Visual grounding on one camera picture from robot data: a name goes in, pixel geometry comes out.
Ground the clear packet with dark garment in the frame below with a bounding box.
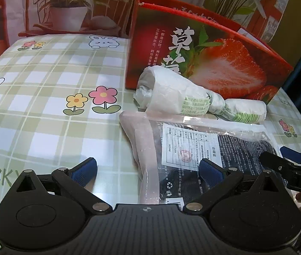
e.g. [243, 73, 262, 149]
[119, 111, 282, 205]

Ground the white plastic wrapped bundle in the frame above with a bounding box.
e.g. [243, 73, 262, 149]
[134, 66, 229, 118]

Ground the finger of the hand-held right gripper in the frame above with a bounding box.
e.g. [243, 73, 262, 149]
[259, 151, 295, 177]
[280, 146, 301, 166]

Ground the green checkered tablecloth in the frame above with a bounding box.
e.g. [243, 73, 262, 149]
[0, 30, 301, 255]

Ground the printed room scene backdrop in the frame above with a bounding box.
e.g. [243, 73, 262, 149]
[0, 0, 300, 62]

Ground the white roll with green stripes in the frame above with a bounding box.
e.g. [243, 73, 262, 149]
[215, 98, 267, 125]

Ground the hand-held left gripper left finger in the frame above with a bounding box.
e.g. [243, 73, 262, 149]
[14, 157, 114, 216]

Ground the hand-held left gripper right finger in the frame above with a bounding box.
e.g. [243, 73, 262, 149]
[184, 158, 287, 215]

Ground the red strawberry print cardboard box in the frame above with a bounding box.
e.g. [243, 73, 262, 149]
[125, 0, 294, 105]

